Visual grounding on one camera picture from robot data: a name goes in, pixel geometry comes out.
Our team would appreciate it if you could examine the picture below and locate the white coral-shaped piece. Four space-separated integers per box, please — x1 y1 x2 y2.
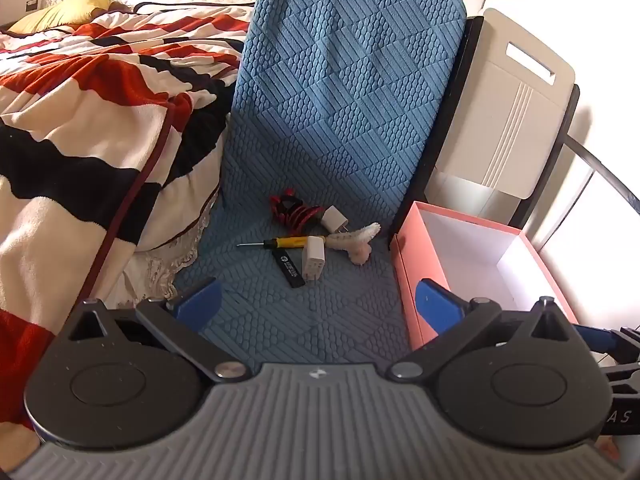
325 222 382 265

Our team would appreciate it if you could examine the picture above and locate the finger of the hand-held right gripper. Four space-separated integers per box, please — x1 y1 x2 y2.
572 324 640 362

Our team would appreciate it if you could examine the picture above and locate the yellow handled screwdriver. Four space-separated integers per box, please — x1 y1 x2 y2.
236 235 328 250

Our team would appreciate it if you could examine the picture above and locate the yellow pillow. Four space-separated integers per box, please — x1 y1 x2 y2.
10 0 113 33

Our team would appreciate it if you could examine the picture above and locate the black curved hoop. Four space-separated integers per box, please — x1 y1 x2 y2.
565 135 640 211

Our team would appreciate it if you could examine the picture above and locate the small white charger plug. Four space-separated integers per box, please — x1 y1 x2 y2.
320 206 351 236

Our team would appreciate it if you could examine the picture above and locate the red black coiled spring part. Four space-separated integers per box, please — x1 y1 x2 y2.
270 190 326 233

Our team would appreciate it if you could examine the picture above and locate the blue textured mat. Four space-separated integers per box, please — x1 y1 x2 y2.
172 0 468 376

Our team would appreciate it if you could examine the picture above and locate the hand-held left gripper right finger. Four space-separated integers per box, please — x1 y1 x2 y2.
390 277 576 381

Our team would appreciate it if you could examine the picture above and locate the beige folding chair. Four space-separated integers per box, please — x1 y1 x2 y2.
390 16 581 241

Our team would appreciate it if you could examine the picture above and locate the pink cardboard box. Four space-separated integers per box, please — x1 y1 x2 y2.
390 201 581 348

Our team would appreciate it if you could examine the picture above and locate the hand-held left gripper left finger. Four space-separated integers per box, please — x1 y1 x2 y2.
67 277 246 381

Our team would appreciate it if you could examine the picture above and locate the beige lace bed skirt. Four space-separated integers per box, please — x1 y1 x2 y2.
120 200 221 311

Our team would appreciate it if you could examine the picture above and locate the beige board with handle slot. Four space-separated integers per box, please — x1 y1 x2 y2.
435 8 576 201

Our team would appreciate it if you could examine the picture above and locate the red black striped blanket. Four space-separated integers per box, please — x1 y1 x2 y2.
0 2 256 441

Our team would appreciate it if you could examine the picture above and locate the white rectangular plug adapter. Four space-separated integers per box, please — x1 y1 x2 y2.
301 236 327 286

